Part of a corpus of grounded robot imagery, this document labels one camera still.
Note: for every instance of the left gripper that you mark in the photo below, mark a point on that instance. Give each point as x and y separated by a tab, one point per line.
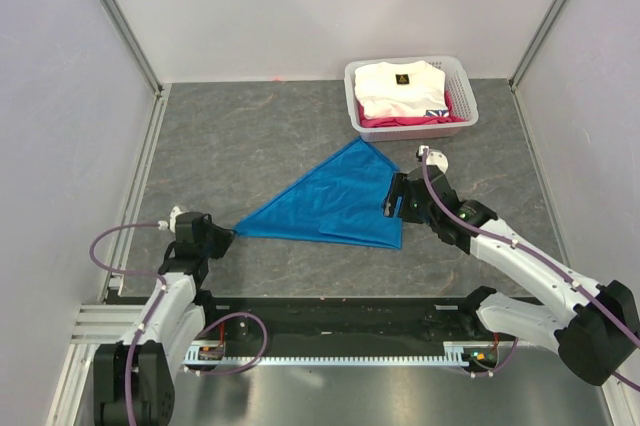
224	237

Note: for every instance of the left aluminium frame post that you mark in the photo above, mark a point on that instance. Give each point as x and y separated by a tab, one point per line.
126	33

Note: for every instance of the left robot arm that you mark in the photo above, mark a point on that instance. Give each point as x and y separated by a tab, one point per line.
133	377

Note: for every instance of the white plastic basket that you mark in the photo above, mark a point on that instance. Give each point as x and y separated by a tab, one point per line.
457	84

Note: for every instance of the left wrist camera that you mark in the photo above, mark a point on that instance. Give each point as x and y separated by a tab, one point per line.
179	217

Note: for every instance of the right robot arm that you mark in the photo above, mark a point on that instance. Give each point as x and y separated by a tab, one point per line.
592	327

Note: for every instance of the slotted cable duct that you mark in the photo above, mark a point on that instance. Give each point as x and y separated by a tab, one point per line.
453	356

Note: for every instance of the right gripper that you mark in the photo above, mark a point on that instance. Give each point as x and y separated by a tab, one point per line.
400	187

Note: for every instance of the right aluminium frame post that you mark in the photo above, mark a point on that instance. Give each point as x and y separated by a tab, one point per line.
540	36

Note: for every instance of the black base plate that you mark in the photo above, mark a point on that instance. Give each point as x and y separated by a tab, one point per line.
428	319

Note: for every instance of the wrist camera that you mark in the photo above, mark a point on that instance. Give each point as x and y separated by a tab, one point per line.
179	217
432	157

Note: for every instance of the blue cloth napkin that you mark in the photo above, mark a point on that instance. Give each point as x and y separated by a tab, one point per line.
339	201

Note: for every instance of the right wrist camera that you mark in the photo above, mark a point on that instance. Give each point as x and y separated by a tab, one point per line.
432	157

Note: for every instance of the pink folded cloth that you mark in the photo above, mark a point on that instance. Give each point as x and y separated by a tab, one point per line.
450	117

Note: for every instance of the white folded shirt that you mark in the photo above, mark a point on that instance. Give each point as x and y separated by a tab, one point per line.
409	90

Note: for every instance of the aluminium frame post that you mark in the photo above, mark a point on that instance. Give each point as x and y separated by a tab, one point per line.
126	33
540	36

